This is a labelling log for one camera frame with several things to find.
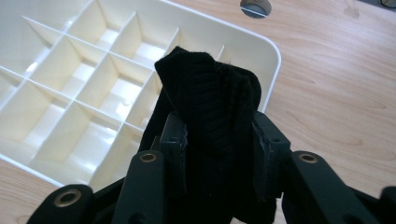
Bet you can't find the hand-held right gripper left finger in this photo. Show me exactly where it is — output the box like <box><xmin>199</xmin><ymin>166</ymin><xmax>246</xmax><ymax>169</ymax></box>
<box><xmin>159</xmin><ymin>111</ymin><xmax>189</xmax><ymax>200</ymax></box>

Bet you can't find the round table cable hole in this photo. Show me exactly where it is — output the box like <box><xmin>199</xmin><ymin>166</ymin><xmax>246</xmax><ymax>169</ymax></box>
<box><xmin>239</xmin><ymin>0</ymin><xmax>273</xmax><ymax>20</ymax></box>

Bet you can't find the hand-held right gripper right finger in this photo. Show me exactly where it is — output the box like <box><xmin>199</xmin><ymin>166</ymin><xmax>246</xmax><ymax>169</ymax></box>
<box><xmin>250</xmin><ymin>110</ymin><xmax>292</xmax><ymax>202</ymax></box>

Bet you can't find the white compartment storage box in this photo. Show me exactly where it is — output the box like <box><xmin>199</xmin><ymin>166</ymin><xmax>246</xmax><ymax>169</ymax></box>
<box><xmin>0</xmin><ymin>0</ymin><xmax>283</xmax><ymax>193</ymax></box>

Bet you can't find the black sock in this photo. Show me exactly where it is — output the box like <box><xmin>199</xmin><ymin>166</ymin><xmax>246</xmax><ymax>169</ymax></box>
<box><xmin>137</xmin><ymin>45</ymin><xmax>278</xmax><ymax>224</ymax></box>

